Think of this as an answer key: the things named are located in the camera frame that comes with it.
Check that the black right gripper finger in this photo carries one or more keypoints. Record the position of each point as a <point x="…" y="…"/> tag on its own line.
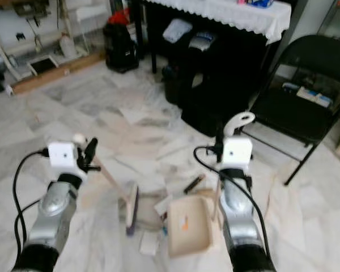
<point x="219" y="138"/>

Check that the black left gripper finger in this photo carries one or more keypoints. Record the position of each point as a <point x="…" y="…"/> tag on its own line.
<point x="90" y="147"/>

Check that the brown stick scrap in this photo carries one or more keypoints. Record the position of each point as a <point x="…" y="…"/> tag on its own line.
<point x="194" y="184"/>

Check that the large black bag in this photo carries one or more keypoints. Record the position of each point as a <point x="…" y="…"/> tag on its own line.
<point x="215" y="88"/>

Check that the white card scrap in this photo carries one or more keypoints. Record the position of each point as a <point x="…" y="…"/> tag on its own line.
<point x="161" y="207"/>

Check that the black folding chair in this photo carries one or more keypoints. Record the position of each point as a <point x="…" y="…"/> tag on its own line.
<point x="294" y="113"/>

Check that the long wooden plank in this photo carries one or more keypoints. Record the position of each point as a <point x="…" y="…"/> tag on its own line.
<point x="56" y="73"/>

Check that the white blue boxes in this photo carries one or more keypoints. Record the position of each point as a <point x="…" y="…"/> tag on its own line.
<point x="309" y="95"/>

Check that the black bin with red item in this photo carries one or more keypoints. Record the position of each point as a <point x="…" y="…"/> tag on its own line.
<point x="120" y="51"/>

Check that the white paper scrap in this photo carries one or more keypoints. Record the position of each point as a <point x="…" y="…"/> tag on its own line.
<point x="148" y="243"/>

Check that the white plastic bottle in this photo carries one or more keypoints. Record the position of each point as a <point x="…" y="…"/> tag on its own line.
<point x="67" y="46"/>

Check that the white plastic bag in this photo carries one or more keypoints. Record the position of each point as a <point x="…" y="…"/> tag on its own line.
<point x="177" y="29"/>

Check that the table with white tablecloth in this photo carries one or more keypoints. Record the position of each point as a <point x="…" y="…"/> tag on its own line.
<point x="221" y="14"/>

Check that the white metal rack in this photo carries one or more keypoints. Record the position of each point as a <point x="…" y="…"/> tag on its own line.
<point x="17" y="31"/>

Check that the blue white packet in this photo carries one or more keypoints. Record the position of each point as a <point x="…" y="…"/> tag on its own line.
<point x="260" y="3"/>

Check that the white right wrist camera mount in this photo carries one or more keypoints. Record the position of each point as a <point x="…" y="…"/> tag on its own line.
<point x="237" y="153"/>

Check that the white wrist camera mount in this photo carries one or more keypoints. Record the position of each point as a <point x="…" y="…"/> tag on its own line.
<point x="62" y="156"/>
<point x="237" y="153"/>

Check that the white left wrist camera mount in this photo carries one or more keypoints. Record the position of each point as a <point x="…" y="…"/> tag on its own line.
<point x="62" y="156"/>

